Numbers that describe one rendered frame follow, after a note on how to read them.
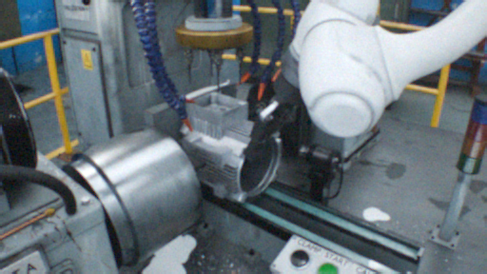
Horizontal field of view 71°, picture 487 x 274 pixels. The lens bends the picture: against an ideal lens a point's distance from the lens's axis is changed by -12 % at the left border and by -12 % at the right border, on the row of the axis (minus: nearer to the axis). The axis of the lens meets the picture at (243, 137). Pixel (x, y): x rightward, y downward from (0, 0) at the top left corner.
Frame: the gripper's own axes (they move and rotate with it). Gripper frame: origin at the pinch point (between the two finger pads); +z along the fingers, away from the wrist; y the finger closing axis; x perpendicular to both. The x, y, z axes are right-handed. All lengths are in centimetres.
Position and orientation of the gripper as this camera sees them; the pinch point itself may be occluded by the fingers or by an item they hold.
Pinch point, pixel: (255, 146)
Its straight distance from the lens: 83.0
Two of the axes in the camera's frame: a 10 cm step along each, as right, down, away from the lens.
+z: -3.8, 6.3, 6.7
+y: -6.4, 3.4, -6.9
